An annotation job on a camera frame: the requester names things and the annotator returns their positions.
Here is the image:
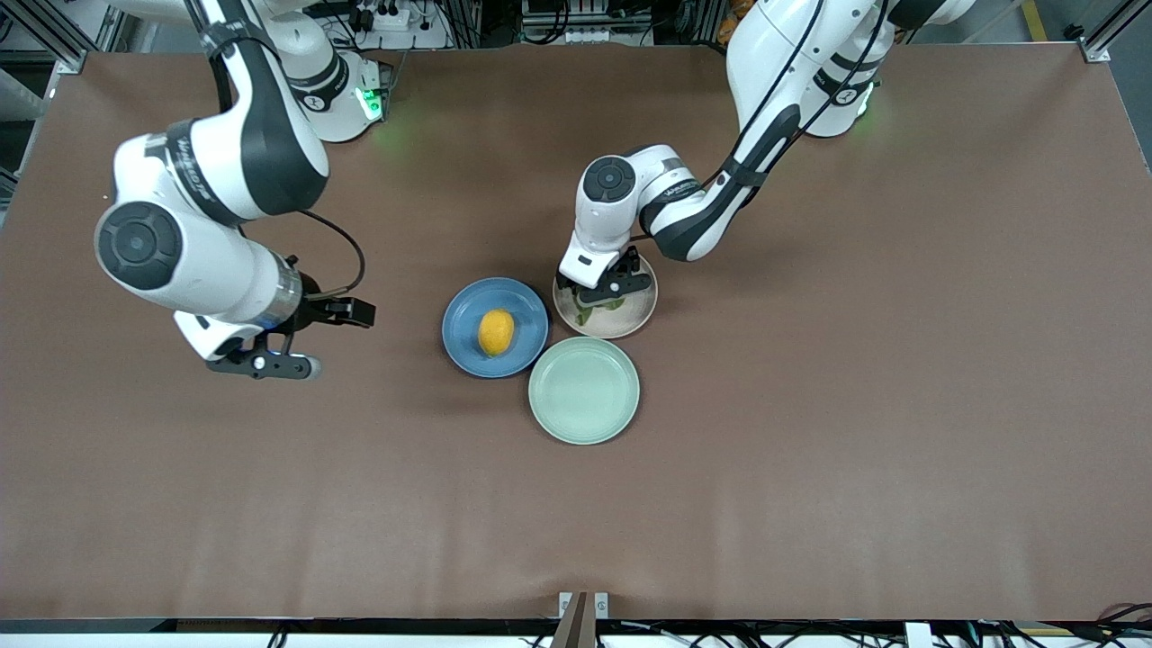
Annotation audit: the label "green lettuce leaf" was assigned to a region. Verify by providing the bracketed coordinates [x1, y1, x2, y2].
[573, 295, 629, 327]

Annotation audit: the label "yellow lemon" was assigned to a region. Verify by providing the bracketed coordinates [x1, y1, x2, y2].
[478, 309, 516, 357]

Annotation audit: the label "beige plate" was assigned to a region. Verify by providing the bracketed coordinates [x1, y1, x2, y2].
[553, 255, 659, 340]

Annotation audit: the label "blue plate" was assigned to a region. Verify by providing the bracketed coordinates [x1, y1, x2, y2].
[442, 277, 550, 379]

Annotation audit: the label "light green plate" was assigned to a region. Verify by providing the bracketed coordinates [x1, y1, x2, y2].
[528, 337, 641, 446]

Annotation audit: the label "brown table cover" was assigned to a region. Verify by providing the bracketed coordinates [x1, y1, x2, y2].
[0, 45, 1152, 622]

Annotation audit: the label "white equipment box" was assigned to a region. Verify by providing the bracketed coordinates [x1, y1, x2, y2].
[520, 0, 658, 46]

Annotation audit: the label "orange snack bags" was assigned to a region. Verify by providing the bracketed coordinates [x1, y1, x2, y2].
[717, 0, 752, 46]

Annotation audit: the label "white power strip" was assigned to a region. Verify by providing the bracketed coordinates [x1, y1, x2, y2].
[346, 0, 415, 32]

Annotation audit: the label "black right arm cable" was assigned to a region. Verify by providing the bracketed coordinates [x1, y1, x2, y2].
[292, 209, 367, 298]

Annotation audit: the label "aluminium frame profile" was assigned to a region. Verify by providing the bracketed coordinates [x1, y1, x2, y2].
[1084, 0, 1152, 64]
[13, 0, 91, 75]

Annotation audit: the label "grey mounting post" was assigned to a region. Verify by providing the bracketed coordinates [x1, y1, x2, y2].
[551, 591, 590, 648]

